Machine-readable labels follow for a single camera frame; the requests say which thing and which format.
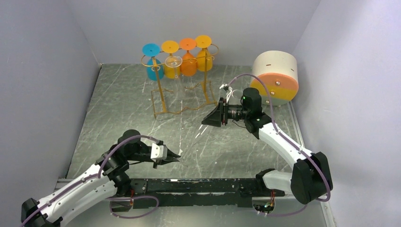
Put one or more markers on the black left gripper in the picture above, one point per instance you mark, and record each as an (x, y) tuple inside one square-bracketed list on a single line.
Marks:
[(170, 155)]

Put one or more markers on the gold wire glass rack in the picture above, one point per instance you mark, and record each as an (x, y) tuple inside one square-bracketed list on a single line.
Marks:
[(166, 85)]

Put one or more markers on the yellow wine glass right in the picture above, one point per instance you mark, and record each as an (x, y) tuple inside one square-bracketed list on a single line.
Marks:
[(204, 58)]

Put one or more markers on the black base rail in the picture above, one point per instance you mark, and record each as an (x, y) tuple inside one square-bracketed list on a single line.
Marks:
[(238, 192)]

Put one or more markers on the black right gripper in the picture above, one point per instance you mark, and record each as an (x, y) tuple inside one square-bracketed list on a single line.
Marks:
[(218, 115)]

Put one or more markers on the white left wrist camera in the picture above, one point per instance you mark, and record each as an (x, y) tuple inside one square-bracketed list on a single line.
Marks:
[(158, 152)]

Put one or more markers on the orange wine glass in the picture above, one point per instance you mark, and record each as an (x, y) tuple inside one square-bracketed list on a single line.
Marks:
[(189, 64)]

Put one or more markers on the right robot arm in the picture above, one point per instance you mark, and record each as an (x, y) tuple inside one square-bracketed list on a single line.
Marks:
[(310, 178)]

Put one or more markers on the yellow wine glass left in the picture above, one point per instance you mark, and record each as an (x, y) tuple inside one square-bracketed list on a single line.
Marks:
[(169, 47)]

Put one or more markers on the blue wine glass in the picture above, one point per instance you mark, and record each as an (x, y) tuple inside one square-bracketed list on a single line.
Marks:
[(155, 70)]

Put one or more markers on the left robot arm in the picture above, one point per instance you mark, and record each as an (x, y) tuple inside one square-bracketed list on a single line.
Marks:
[(104, 179)]

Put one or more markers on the yellow wine glass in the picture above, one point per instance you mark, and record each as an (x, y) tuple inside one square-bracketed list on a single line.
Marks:
[(204, 58), (169, 47)]

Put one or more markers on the round beige drawer cabinet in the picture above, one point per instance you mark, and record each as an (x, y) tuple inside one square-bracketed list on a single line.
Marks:
[(278, 72)]

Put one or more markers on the clear wine glass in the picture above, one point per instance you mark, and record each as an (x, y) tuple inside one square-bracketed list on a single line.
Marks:
[(197, 135), (174, 63)]

